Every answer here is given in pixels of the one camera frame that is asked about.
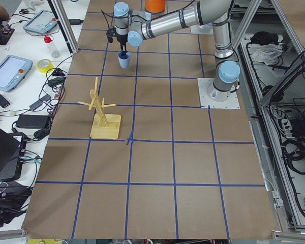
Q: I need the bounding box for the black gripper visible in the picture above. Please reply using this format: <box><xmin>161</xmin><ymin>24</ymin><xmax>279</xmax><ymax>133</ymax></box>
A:
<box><xmin>106</xmin><ymin>26</ymin><xmax>128</xmax><ymax>55</ymax></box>

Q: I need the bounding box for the light blue plastic cup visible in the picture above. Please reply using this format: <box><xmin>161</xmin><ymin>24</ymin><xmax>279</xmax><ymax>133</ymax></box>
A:
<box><xmin>117</xmin><ymin>51</ymin><xmax>131</xmax><ymax>69</ymax></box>

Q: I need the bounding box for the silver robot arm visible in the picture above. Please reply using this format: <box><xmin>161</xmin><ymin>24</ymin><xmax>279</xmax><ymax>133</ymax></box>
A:
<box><xmin>106</xmin><ymin>1</ymin><xmax>240</xmax><ymax>102</ymax></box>

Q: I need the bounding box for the wooden cup rack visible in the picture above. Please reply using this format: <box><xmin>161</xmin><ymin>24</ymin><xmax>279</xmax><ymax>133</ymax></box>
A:
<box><xmin>78</xmin><ymin>77</ymin><xmax>121</xmax><ymax>140</ymax></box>

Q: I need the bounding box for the orange can with silver lid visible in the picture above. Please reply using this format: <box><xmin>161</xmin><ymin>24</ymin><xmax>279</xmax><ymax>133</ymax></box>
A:
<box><xmin>145</xmin><ymin>0</ymin><xmax>166</xmax><ymax>13</ymax></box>

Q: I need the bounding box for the black power adapter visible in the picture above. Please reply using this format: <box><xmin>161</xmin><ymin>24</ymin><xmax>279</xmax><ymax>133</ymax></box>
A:
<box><xmin>69</xmin><ymin>19</ymin><xmax>84</xmax><ymax>25</ymax></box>

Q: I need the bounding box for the red cap squeeze bottle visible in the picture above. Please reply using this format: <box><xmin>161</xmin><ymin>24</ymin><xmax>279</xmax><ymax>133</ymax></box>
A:
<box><xmin>44</xmin><ymin>34</ymin><xmax>60</xmax><ymax>58</ymax></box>

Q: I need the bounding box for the yellow tape roll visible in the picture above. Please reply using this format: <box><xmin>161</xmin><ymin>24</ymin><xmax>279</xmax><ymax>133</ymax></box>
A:
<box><xmin>37</xmin><ymin>59</ymin><xmax>54</xmax><ymax>73</ymax></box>

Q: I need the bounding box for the far teach pendant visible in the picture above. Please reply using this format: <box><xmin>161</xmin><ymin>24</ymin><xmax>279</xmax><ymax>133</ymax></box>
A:
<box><xmin>23</xmin><ymin>10</ymin><xmax>57</xmax><ymax>34</ymax></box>

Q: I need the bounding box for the teach pendant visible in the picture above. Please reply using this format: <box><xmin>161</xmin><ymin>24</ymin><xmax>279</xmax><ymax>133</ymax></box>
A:
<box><xmin>0</xmin><ymin>55</ymin><xmax>33</xmax><ymax>92</ymax></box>
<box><xmin>23</xmin><ymin>10</ymin><xmax>57</xmax><ymax>34</ymax></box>

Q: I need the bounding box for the near teach pendant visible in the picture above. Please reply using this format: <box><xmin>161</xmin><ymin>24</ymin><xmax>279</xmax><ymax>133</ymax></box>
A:
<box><xmin>0</xmin><ymin>55</ymin><xmax>33</xmax><ymax>92</ymax></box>

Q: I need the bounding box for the large black power brick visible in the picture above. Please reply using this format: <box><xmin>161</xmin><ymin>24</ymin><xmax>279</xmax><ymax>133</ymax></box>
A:
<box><xmin>16</xmin><ymin>114</ymin><xmax>49</xmax><ymax>129</ymax></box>

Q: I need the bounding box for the black smartphone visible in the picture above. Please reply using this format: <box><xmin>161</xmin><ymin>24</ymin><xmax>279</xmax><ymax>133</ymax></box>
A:
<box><xmin>0</xmin><ymin>94</ymin><xmax>10</xmax><ymax>108</ymax></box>

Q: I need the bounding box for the white crumpled cloth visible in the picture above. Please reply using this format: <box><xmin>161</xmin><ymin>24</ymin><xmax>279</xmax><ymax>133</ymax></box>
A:
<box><xmin>251</xmin><ymin>44</ymin><xmax>283</xmax><ymax>66</ymax></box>

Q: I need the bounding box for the black laptop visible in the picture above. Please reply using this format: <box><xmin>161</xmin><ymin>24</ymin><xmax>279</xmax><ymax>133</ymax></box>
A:
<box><xmin>0</xmin><ymin>128</ymin><xmax>26</xmax><ymax>182</ymax></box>

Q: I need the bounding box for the aluminium frame post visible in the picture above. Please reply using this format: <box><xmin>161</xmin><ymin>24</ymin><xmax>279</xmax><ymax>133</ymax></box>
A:
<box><xmin>48</xmin><ymin>0</ymin><xmax>78</xmax><ymax>54</ymax></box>

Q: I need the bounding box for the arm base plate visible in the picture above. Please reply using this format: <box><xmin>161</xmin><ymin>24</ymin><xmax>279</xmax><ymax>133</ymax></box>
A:
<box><xmin>190</xmin><ymin>23</ymin><xmax>214</xmax><ymax>35</ymax></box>
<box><xmin>197</xmin><ymin>78</ymin><xmax>240</xmax><ymax>109</ymax></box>

